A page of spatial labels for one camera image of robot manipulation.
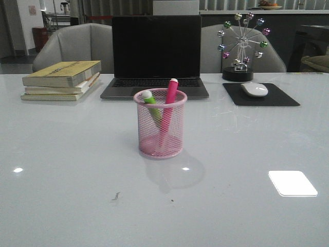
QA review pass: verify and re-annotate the pink highlighter pen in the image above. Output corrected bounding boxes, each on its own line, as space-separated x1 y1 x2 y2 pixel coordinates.
159 78 178 151

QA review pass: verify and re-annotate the green highlighter pen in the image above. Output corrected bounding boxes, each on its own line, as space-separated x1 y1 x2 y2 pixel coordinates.
142 90 162 129

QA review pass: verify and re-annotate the pink mesh pen holder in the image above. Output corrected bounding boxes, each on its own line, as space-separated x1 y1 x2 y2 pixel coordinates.
133 88 187 159

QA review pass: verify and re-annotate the dark grey laptop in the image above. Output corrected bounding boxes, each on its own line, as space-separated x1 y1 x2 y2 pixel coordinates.
100 15 209 100

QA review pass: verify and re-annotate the ferris wheel desk ornament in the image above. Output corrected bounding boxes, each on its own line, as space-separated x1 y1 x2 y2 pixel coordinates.
217 12 268 82

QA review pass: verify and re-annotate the white computer mouse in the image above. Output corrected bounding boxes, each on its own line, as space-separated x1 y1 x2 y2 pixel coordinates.
241 82 268 97

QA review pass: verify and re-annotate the right grey armchair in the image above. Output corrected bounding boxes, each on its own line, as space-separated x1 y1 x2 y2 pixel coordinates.
200 24 286 73

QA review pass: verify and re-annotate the grey armchair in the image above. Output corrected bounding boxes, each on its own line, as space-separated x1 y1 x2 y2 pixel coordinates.
200 24 286 73
32 23 114 74

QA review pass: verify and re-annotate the left grey armchair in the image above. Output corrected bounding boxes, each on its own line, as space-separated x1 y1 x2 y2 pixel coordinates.
32 23 114 74

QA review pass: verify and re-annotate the top yellow book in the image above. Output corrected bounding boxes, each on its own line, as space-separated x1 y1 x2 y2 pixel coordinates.
22 60 102 87

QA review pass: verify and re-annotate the black mouse pad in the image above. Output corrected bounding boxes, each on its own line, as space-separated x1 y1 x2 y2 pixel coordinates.
223 83 300 107

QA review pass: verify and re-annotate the white box behind laptop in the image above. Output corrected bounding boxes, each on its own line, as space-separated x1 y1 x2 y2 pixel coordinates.
153 1 199 15

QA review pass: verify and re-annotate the middle cream book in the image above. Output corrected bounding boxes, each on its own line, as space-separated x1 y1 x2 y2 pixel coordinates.
25 73 100 95

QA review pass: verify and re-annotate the cream book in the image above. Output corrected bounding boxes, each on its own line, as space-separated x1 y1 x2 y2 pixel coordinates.
25 73 100 95
21 82 97 101

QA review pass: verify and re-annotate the bottom cream book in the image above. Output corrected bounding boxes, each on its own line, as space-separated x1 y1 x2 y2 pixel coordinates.
21 82 97 101

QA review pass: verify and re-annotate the red trash bin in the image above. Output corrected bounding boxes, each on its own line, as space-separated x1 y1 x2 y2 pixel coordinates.
32 27 48 52

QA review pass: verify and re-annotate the fruit bowl on counter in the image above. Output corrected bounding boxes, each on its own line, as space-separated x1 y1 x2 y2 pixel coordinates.
258 0 282 10

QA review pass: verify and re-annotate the olive cushion at right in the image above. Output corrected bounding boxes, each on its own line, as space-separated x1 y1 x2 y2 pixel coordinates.
301 55 329 73

